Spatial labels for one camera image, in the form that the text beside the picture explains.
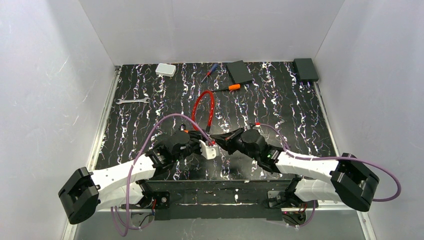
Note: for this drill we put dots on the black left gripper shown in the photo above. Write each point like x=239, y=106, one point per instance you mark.
x=194, y=146

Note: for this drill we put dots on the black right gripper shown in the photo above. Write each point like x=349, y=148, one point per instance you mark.
x=230, y=140

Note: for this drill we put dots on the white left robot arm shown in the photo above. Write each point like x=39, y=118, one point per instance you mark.
x=86, y=192

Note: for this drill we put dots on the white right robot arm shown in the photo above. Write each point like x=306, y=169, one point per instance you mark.
x=337, y=179

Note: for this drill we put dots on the silver open-end wrench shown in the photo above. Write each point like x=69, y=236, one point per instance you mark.
x=129, y=101

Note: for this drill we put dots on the black flat plate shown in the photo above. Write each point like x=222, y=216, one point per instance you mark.
x=239, y=72

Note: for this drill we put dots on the blue red screwdriver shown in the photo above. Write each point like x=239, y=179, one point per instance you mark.
x=211, y=70

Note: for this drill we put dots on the white plastic box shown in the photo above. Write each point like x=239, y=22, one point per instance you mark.
x=164, y=69

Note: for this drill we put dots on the black electronics box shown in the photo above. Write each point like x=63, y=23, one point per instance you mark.
x=305, y=70

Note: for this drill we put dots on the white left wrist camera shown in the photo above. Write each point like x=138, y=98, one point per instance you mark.
x=207, y=151

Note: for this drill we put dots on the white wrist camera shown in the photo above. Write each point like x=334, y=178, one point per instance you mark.
x=207, y=151
x=252, y=125

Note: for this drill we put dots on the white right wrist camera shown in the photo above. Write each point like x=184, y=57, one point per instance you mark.
x=252, y=125

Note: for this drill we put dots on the orange handled screwdriver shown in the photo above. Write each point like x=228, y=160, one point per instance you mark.
x=233, y=87

